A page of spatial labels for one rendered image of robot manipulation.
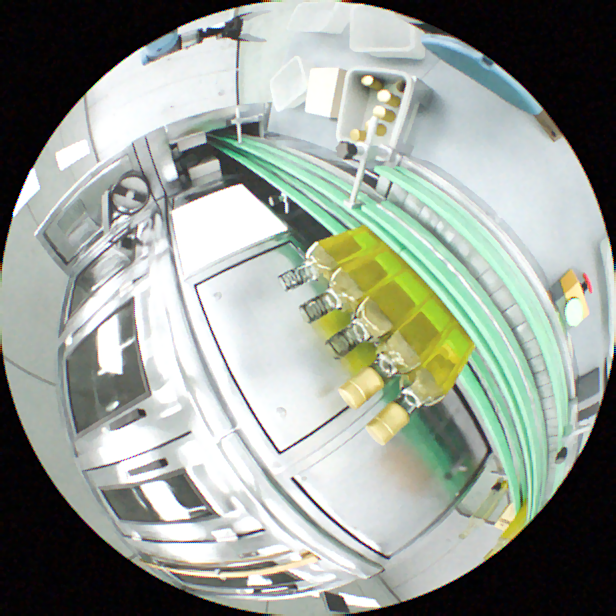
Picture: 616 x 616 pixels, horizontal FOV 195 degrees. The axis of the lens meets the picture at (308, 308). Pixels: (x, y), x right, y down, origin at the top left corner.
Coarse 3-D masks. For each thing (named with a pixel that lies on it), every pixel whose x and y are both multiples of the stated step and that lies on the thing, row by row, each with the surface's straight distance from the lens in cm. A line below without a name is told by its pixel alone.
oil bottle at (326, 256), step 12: (360, 228) 34; (324, 240) 29; (336, 240) 29; (348, 240) 30; (360, 240) 31; (372, 240) 32; (312, 252) 27; (324, 252) 27; (336, 252) 27; (348, 252) 28; (360, 252) 29; (312, 264) 26; (324, 264) 26; (336, 264) 26; (324, 276) 26
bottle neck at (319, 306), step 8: (320, 296) 24; (328, 296) 24; (336, 296) 24; (304, 304) 23; (312, 304) 23; (320, 304) 23; (328, 304) 23; (336, 304) 24; (304, 312) 25; (312, 312) 23; (320, 312) 23; (328, 312) 24; (312, 320) 23
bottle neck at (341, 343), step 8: (344, 328) 23; (352, 328) 22; (360, 328) 23; (336, 336) 22; (344, 336) 22; (352, 336) 22; (360, 336) 22; (328, 344) 23; (336, 344) 21; (344, 344) 21; (352, 344) 22; (336, 352) 21; (344, 352) 22
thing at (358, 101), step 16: (352, 80) 55; (384, 80) 56; (352, 96) 55; (368, 96) 58; (400, 96) 53; (352, 112) 56; (368, 112) 58; (400, 112) 44; (352, 128) 57; (400, 128) 44; (384, 144) 54; (384, 160) 45
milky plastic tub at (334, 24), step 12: (300, 12) 93; (312, 12) 95; (324, 12) 92; (336, 12) 74; (348, 12) 78; (288, 24) 92; (300, 24) 93; (312, 24) 93; (324, 24) 73; (336, 24) 76
